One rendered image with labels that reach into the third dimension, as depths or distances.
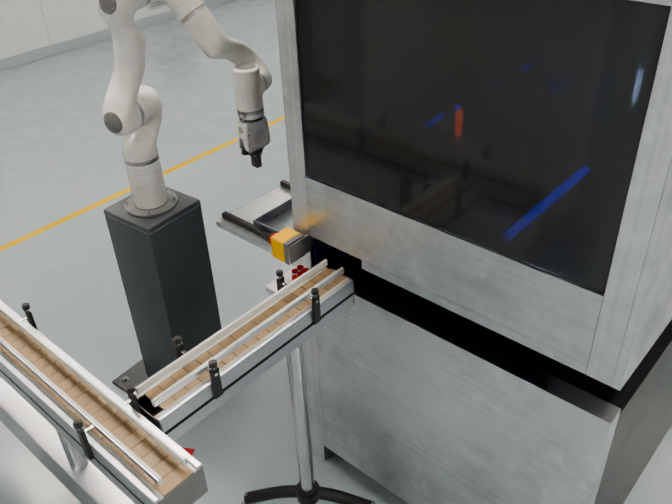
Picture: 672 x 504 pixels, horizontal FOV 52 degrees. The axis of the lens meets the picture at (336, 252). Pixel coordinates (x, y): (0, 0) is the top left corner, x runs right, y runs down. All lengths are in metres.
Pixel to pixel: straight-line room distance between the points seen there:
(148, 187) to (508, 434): 1.45
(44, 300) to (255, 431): 1.45
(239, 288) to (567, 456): 2.11
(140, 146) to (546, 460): 1.61
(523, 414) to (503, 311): 0.31
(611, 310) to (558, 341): 0.17
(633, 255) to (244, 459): 1.76
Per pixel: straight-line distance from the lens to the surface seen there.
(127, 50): 2.32
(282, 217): 2.38
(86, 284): 3.81
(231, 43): 2.17
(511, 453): 2.00
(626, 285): 1.51
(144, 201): 2.55
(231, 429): 2.87
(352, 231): 1.89
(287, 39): 1.80
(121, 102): 2.36
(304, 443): 2.27
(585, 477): 1.91
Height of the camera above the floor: 2.12
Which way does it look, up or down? 34 degrees down
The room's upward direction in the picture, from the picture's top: 2 degrees counter-clockwise
